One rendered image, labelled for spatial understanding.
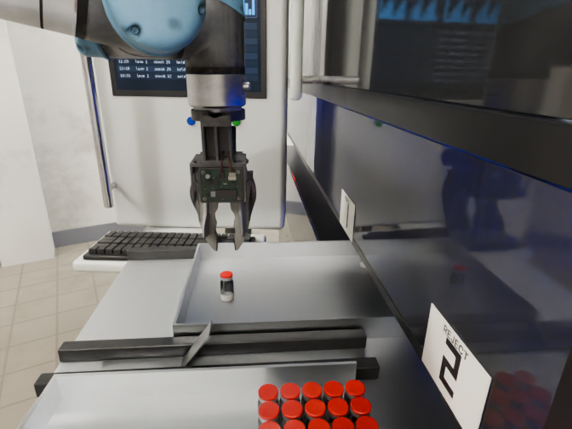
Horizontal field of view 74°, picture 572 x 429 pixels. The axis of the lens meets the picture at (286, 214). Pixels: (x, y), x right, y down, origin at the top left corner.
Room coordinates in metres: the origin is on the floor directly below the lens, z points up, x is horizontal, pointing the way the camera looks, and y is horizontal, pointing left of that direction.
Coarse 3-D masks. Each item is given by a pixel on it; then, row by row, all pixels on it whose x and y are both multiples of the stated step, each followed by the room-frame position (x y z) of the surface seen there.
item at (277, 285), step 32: (224, 256) 0.68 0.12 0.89; (256, 256) 0.68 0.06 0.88; (288, 256) 0.69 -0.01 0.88; (320, 256) 0.69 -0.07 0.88; (352, 256) 0.70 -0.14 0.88; (192, 288) 0.56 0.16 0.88; (256, 288) 0.57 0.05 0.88; (288, 288) 0.57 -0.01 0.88; (320, 288) 0.57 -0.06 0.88; (352, 288) 0.57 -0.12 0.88; (192, 320) 0.48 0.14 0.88; (224, 320) 0.48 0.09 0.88; (256, 320) 0.43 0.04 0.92; (288, 320) 0.43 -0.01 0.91; (320, 320) 0.44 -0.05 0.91; (352, 320) 0.44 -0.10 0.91; (384, 320) 0.45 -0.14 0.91
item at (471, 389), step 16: (432, 304) 0.27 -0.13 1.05; (432, 320) 0.27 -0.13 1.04; (432, 336) 0.26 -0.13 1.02; (448, 336) 0.24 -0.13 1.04; (432, 352) 0.26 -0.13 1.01; (448, 352) 0.24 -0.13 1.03; (464, 352) 0.22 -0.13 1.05; (432, 368) 0.26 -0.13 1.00; (464, 368) 0.22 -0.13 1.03; (480, 368) 0.20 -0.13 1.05; (464, 384) 0.21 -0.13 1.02; (480, 384) 0.20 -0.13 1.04; (448, 400) 0.23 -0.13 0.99; (464, 400) 0.21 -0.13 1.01; (480, 400) 0.19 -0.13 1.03; (464, 416) 0.21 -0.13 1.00; (480, 416) 0.19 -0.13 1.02
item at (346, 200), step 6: (342, 192) 0.61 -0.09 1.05; (342, 198) 0.60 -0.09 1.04; (348, 198) 0.57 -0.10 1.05; (342, 204) 0.60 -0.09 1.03; (354, 204) 0.53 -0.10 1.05; (342, 210) 0.60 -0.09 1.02; (354, 210) 0.53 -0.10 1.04; (342, 216) 0.60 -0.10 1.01; (348, 216) 0.56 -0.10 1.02; (342, 222) 0.59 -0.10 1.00; (348, 222) 0.56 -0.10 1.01; (348, 228) 0.55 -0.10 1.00; (348, 234) 0.55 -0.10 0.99
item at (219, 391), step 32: (64, 384) 0.33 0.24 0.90; (96, 384) 0.33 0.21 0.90; (128, 384) 0.33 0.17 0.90; (160, 384) 0.34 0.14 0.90; (192, 384) 0.34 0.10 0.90; (224, 384) 0.34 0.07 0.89; (256, 384) 0.34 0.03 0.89; (320, 384) 0.35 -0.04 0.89; (32, 416) 0.28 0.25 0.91; (64, 416) 0.30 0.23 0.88; (96, 416) 0.30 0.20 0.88; (128, 416) 0.31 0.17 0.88; (160, 416) 0.31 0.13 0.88; (192, 416) 0.31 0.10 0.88; (224, 416) 0.31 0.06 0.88; (256, 416) 0.31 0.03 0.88
